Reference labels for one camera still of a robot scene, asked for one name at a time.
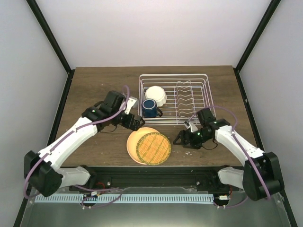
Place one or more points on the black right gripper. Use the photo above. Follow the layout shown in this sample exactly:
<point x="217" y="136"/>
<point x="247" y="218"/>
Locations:
<point x="182" y="134"/>

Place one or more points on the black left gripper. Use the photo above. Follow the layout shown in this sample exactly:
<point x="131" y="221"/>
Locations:
<point x="135" y="126"/>

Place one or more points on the blue mug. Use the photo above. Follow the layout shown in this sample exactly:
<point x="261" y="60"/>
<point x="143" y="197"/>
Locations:
<point x="150" y="109"/>

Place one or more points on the orange woven pattern plate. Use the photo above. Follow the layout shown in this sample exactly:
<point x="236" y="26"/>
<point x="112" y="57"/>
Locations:
<point x="133" y="140"/>

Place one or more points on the white scalloped bowl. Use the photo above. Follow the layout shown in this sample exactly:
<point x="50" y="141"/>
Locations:
<point x="157" y="94"/>

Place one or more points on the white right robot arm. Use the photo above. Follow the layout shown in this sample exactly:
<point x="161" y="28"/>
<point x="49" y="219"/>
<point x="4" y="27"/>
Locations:
<point x="261" y="176"/>

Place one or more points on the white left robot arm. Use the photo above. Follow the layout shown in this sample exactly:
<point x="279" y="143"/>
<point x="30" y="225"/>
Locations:
<point x="71" y="142"/>

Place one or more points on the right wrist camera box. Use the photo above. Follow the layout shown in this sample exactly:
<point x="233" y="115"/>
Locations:
<point x="190" y="126"/>

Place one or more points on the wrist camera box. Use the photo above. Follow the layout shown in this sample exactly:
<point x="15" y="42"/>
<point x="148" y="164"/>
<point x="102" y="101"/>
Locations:
<point x="190" y="126"/>
<point x="131" y="103"/>

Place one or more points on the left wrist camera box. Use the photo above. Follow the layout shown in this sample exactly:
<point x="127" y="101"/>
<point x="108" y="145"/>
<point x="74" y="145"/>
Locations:
<point x="131" y="103"/>

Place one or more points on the white wire dish rack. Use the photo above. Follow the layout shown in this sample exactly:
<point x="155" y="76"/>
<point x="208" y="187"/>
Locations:
<point x="186" y="95"/>

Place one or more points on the black front frame rail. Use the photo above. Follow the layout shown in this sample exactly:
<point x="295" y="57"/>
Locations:
<point x="214" y="178"/>

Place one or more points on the light blue slotted cable duct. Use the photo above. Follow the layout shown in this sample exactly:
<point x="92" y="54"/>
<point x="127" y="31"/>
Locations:
<point x="128" y="198"/>

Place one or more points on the black frame post left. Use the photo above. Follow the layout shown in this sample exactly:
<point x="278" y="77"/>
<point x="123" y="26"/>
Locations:
<point x="48" y="33"/>

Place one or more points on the black frame post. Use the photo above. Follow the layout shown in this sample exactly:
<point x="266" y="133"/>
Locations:
<point x="257" y="33"/>
<point x="48" y="33"/>

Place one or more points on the black frame post right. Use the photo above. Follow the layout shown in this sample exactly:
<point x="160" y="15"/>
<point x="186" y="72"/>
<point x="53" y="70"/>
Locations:
<point x="257" y="33"/>

